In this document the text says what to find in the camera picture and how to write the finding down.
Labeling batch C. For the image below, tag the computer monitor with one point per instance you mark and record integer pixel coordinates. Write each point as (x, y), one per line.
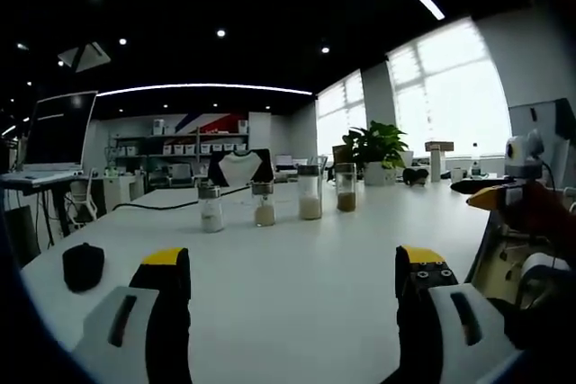
(58, 127)

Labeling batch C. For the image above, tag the storage shelf with boxes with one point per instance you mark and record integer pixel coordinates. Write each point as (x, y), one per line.
(180, 145)

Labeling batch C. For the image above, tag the black and white shirt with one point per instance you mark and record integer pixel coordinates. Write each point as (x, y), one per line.
(240, 168)

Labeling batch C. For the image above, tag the side desk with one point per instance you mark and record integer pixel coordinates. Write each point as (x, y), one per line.
(40, 179)

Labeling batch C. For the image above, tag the tall seasoning bottle white grains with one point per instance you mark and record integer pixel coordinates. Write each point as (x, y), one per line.
(310, 197)

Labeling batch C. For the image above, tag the white mug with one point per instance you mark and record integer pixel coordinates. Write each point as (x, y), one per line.
(458, 175)

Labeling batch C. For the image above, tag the tall seasoning bottle brown powder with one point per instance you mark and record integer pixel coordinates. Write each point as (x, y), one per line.
(346, 190)

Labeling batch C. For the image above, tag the ceiling air conditioner unit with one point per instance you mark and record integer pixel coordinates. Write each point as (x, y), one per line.
(84, 56)

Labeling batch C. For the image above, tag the plastic water bottle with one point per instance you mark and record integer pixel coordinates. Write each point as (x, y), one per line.
(475, 163)

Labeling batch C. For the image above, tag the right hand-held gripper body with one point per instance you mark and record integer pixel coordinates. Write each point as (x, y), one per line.
(524, 157)

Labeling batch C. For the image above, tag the small dark object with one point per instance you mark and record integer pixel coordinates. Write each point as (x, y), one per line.
(415, 175)

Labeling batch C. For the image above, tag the green potted plant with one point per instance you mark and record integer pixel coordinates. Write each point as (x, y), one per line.
(377, 150)

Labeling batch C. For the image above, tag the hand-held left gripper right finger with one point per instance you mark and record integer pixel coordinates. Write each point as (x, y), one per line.
(432, 312)

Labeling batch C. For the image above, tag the short seasoning bottle white powder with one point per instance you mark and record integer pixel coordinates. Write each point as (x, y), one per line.
(211, 211)

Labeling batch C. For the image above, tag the black cloth lump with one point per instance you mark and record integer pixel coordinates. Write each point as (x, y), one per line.
(83, 267)

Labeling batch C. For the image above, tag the short seasoning bottle beige powder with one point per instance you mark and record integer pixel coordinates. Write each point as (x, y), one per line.
(264, 208)

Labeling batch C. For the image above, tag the white pillar with brown box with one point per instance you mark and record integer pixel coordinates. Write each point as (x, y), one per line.
(438, 159)

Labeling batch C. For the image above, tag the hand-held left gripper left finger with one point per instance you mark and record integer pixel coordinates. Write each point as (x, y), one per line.
(166, 312)

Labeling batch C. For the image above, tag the white office chair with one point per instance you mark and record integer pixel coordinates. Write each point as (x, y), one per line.
(83, 199)

